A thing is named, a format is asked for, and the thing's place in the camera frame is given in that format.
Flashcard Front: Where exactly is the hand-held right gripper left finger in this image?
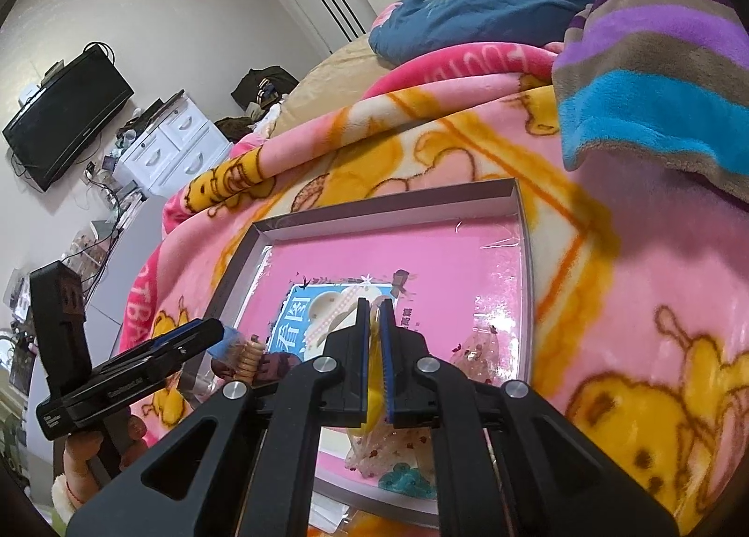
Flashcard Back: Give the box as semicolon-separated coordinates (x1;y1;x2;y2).
66;297;375;537

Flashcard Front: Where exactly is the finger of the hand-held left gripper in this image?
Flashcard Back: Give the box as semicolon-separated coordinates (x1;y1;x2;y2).
90;334;226;384
153;318;227;348

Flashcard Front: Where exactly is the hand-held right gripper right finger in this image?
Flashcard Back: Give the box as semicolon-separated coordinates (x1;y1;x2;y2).
379;297;681;537

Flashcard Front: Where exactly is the yellow item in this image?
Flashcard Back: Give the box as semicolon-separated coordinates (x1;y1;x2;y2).
345;303;440;482

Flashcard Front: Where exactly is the clear packet with dark item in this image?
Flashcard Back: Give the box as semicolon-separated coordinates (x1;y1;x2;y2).
209;329;247;381

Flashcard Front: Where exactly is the cream claw hair clip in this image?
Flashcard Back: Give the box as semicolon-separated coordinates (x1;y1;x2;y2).
307;285;400;352

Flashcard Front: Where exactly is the orange spiral hair tie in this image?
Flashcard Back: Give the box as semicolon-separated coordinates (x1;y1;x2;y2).
233;338;262;383

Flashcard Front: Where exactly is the large clear plastic packet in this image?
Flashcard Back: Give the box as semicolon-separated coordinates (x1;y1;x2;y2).
449;325;511;387

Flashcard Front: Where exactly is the brown cardboard box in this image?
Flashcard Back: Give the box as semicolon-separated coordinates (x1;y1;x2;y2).
202;178;537;527

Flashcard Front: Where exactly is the person's left forearm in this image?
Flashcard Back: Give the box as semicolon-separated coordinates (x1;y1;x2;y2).
50;472;84;515

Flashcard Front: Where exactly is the person's left hand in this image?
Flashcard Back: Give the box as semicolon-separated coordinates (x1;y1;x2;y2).
61;414;150;494

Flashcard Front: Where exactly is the brown hair clip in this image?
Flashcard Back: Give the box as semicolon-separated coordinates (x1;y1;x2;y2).
260;352;301;383

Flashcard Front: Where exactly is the pink picture book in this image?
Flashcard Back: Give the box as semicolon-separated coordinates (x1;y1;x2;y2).
246;220;531;515

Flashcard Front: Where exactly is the white drawer chest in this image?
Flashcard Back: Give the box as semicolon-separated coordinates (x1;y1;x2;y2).
110;90;234;199

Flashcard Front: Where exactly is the pink bear printed blanket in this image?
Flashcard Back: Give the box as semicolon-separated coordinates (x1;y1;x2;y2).
117;38;749;537

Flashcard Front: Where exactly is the black television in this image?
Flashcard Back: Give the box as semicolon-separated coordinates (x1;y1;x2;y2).
1;42;136;193

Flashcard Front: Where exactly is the black bag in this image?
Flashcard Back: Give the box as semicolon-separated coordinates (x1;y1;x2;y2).
230;65;300;112

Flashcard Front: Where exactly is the beige bed sheet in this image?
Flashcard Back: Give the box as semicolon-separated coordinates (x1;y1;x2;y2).
271;36;400;132

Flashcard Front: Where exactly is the navy floral quilt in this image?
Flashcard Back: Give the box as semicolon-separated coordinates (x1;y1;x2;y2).
367;0;698;71

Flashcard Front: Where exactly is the striped fleece blanket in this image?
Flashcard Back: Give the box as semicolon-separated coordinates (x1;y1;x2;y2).
551;0;749;206

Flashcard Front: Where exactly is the grey padded bed frame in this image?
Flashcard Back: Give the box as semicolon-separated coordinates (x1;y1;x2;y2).
76;194;176;356

